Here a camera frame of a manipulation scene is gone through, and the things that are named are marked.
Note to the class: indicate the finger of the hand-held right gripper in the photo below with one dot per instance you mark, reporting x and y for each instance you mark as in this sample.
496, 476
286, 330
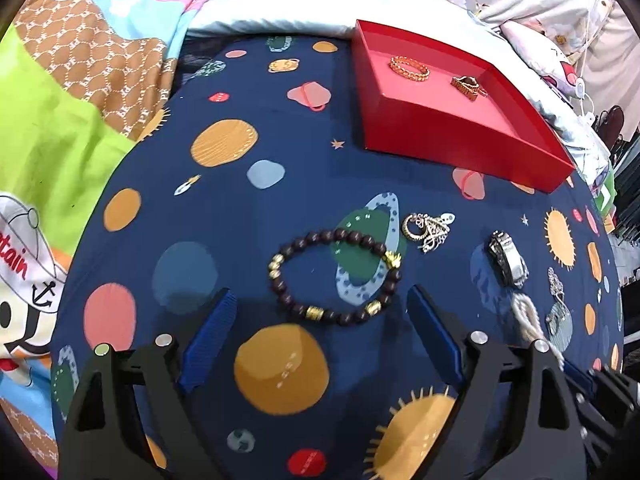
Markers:
600, 420

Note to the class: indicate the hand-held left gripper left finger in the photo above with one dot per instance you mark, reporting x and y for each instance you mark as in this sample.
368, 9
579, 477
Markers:
210, 342

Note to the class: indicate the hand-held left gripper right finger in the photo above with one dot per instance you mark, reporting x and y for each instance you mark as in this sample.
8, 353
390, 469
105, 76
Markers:
435, 332

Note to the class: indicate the silver metal watch band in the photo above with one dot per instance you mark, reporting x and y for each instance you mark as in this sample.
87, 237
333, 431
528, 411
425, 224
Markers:
507, 260

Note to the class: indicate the red cardboard box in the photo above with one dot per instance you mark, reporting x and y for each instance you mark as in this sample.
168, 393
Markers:
430, 105

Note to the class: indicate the navy planet print cloth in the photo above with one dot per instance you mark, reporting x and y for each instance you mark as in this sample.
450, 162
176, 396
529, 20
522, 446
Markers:
225, 210

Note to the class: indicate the green object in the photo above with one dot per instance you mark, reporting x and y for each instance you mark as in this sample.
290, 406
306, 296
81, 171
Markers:
605, 190

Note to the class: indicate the gold and brown brooch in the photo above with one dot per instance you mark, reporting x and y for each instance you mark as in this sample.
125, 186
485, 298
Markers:
462, 85

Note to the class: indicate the colourful cartoon monkey blanket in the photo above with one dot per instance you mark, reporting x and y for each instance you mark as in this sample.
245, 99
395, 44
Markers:
75, 110

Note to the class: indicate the pink cartoon pillow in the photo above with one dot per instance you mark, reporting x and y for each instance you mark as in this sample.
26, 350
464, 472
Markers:
545, 55

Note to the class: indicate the light blue quilt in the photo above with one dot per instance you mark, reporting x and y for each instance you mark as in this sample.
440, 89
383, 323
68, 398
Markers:
280, 5

